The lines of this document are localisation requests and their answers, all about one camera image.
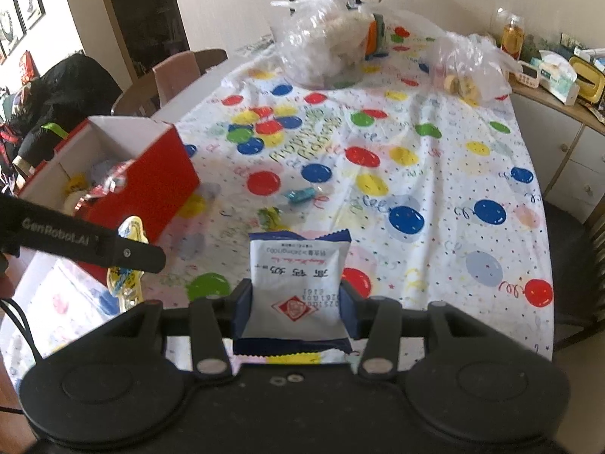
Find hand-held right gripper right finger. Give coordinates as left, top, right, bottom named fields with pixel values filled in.
left=340, top=278, right=479, bottom=380

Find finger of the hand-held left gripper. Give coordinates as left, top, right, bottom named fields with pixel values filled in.
left=97, top=231, right=167, bottom=274

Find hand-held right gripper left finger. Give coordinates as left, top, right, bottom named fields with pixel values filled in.
left=111, top=278, right=254, bottom=380

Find yellow cartoon jelly cup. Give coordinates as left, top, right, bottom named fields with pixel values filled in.
left=107, top=216, right=146, bottom=302

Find white and blue milk packet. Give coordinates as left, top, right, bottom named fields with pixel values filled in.
left=233, top=229, right=353, bottom=366

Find red cardboard box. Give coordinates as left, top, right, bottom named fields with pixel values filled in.
left=17, top=115, right=200, bottom=285

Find red checkered snack packet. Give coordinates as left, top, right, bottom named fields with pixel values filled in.
left=74, top=161, right=139, bottom=219

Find teal wrapped candy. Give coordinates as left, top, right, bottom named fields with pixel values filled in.
left=282, top=188, right=316, bottom=205

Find black jacket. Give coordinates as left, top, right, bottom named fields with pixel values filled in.
left=8, top=53, right=122, bottom=164

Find balloon print tablecloth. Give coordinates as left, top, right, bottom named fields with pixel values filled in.
left=0, top=7, right=555, bottom=389

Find pink cloth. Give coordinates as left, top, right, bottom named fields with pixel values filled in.
left=152, top=50, right=202, bottom=108

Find wooden slatted chair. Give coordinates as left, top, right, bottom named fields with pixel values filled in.
left=543, top=197, right=605, bottom=351

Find wooden sideboard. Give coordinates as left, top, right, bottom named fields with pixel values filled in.
left=509, top=79, right=605, bottom=221

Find clear plastic bag of cookies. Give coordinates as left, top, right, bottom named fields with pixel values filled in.
left=431, top=32, right=514, bottom=106

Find large clear plastic bag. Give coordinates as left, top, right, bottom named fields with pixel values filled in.
left=270, top=0, right=380, bottom=89

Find orange container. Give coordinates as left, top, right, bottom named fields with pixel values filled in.
left=368, top=11, right=386, bottom=56

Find white digital timer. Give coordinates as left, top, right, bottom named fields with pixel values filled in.
left=517, top=59, right=543, bottom=89

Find tissue box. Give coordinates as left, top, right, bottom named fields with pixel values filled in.
left=538, top=51, right=580, bottom=106

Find bottle of yellow liquid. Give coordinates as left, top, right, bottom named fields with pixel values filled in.
left=500, top=8, right=526, bottom=61

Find yellow container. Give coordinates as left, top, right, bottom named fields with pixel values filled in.
left=568, top=56, right=605, bottom=106

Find black cable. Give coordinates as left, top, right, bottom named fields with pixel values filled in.
left=0, top=297, right=44, bottom=414

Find framed wall pictures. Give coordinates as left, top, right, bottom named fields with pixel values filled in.
left=0, top=0, right=47, bottom=63

